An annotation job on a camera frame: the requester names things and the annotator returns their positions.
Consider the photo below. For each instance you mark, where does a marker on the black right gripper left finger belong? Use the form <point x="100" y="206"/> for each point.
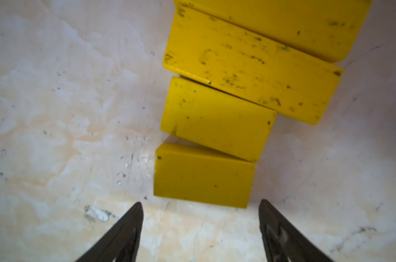
<point x="121" y="243"/>

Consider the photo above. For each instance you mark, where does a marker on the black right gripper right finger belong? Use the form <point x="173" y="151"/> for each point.
<point x="282" y="241"/>

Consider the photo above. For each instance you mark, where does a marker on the yellow block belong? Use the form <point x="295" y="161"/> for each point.
<point x="324" y="29"/>
<point x="249" y="66"/>
<point x="200" y="174"/>
<point x="217" y="120"/>

